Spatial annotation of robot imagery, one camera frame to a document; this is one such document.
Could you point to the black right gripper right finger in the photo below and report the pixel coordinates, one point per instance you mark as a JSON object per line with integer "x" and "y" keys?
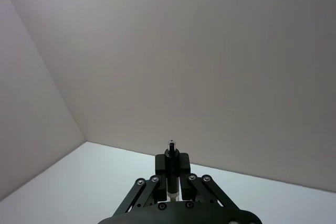
{"x": 184, "y": 165}

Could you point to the black cylindrical tool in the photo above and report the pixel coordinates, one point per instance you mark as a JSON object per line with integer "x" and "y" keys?
{"x": 173, "y": 179}

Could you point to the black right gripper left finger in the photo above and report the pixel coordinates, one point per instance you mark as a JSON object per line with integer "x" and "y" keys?
{"x": 160, "y": 165}

